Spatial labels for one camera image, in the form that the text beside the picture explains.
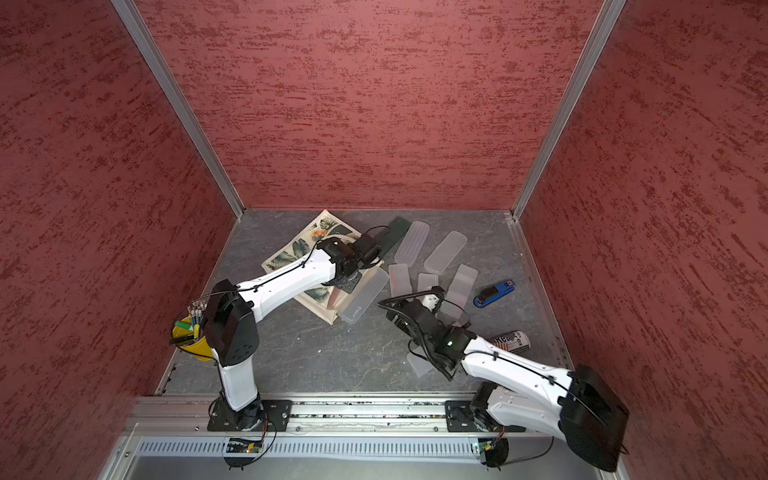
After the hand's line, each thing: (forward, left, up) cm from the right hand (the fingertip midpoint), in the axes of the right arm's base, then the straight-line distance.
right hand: (396, 318), depth 82 cm
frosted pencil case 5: (+15, +8, -8) cm, 19 cm away
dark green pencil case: (+42, -2, -9) cm, 43 cm away
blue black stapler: (+12, -32, -9) cm, 35 cm away
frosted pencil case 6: (-10, -6, -9) cm, 15 cm away
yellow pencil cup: (-3, +57, +1) cm, 57 cm away
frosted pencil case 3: (+18, -11, -10) cm, 24 cm away
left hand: (+10, +18, +4) cm, 21 cm away
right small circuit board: (-29, -21, -11) cm, 38 cm away
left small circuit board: (-28, +39, -10) cm, 49 cm away
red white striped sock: (-5, -35, -7) cm, 36 cm away
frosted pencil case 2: (+34, -7, -9) cm, 35 cm away
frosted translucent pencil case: (+29, -19, -9) cm, 35 cm away
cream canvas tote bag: (+5, +21, +2) cm, 22 cm away
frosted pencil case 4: (+18, -2, -9) cm, 20 cm away
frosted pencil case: (+10, -20, -7) cm, 24 cm away
